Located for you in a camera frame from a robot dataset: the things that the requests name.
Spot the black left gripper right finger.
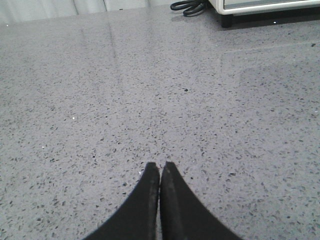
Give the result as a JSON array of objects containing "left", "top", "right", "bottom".
[{"left": 160, "top": 162, "right": 240, "bottom": 240}]

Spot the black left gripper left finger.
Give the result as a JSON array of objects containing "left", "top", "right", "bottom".
[{"left": 85, "top": 162, "right": 160, "bottom": 240}]

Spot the cream toaster oven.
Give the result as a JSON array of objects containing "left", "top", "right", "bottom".
[{"left": 209, "top": 0, "right": 320, "bottom": 28}]

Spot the black power cable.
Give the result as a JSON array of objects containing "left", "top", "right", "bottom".
[{"left": 170, "top": 0, "right": 207, "bottom": 18}]

